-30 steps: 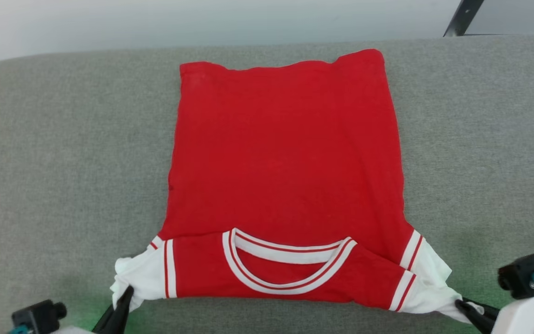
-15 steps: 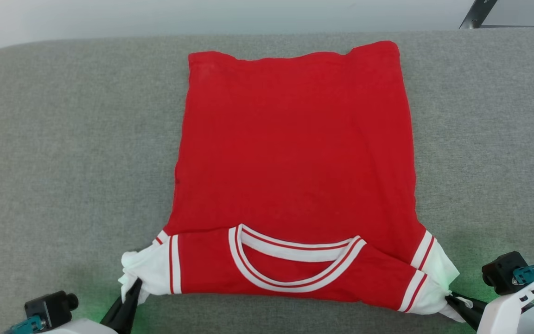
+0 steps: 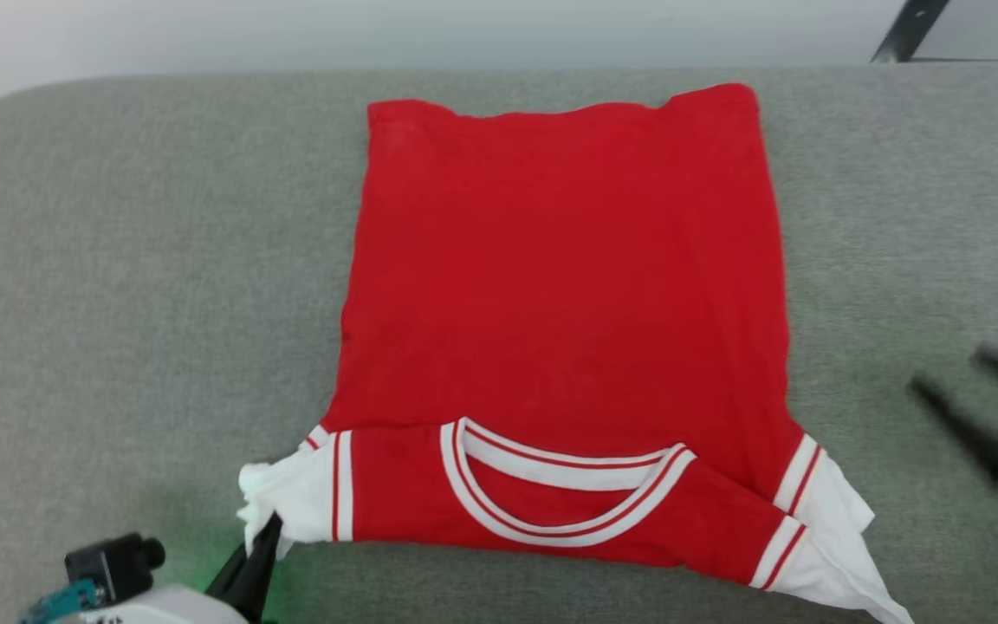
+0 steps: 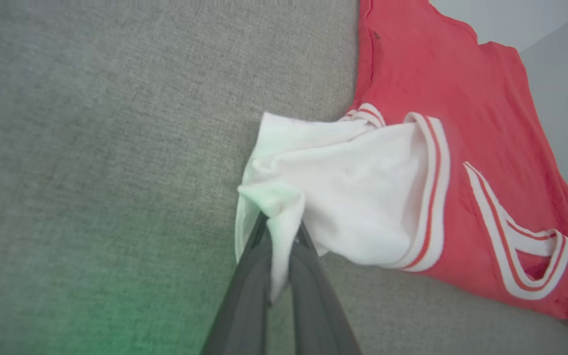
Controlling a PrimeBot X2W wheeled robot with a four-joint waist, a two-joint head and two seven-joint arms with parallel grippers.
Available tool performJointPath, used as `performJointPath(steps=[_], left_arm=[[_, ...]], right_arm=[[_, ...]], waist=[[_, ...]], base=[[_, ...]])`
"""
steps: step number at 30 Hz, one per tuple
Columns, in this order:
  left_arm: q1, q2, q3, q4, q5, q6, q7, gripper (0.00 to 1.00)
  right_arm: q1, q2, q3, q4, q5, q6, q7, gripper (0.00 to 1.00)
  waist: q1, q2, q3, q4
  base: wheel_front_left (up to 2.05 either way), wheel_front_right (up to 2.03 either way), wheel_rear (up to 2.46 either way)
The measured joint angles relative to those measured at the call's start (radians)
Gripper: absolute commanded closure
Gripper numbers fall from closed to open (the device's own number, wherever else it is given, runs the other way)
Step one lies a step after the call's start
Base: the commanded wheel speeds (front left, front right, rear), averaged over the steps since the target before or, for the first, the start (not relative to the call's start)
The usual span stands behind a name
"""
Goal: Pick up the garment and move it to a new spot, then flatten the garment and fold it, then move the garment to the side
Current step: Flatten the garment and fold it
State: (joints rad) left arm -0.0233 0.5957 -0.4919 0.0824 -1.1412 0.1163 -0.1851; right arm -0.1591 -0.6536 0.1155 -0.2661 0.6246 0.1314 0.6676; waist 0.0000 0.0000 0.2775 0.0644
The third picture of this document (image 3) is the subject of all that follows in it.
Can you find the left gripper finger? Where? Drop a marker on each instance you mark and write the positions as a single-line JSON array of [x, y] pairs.
[[263, 563], [230, 581]]

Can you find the grey fabric sofa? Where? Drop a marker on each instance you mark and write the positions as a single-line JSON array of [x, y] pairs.
[[118, 303]]

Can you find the red and white jersey shirt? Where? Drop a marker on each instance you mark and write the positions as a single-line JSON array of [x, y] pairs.
[[568, 286]]

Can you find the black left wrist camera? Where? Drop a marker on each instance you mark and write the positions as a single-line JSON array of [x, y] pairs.
[[113, 563]]

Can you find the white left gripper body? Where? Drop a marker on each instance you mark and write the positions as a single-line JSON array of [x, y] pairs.
[[170, 607]]

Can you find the dark metal partition post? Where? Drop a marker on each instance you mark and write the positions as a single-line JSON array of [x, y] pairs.
[[910, 30]]

